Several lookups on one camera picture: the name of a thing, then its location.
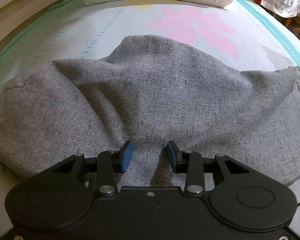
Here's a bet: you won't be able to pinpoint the grey speckled pants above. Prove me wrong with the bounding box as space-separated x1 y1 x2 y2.
0 35 300 186

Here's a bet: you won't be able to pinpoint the floral pastel bed sheet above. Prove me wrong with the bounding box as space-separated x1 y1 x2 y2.
0 0 300 238

